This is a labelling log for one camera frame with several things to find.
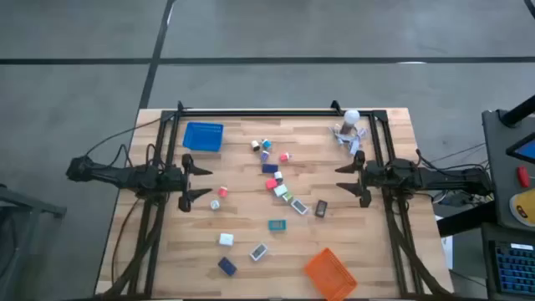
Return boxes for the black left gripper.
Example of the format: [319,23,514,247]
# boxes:
[174,153,213,213]

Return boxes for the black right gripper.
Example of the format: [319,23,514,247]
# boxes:
[334,150,380,209]

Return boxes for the white digital clock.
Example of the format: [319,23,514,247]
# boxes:
[249,242,269,263]
[290,197,309,216]

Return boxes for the blue plastic basket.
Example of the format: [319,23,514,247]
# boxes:
[181,121,225,153]

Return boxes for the table lamp with white bulb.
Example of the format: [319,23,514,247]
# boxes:
[339,109,361,137]

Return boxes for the orange plastic basket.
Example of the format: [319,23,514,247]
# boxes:
[303,247,359,301]

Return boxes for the white paper sheet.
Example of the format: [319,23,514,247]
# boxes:
[434,215,455,271]

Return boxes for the black cart bar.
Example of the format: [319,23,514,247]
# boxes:
[436,200,498,238]

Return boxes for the grey control cart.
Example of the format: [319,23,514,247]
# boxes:
[481,109,535,301]

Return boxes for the grey metal table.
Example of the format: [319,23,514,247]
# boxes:
[0,182,68,301]

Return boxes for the yellow emergency stop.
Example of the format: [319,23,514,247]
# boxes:
[508,187,535,229]

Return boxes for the backlit keyboard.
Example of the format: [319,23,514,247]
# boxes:
[488,240,535,296]

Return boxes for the white lamp cord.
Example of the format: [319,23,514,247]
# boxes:
[329,124,369,156]

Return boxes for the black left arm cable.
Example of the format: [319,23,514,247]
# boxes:
[84,118,163,168]

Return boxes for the brown cable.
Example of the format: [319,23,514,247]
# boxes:
[110,198,141,285]

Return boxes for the tangled coloured cables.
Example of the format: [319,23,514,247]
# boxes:
[430,183,494,209]

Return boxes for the black pole mount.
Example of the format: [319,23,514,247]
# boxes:
[499,94,535,129]

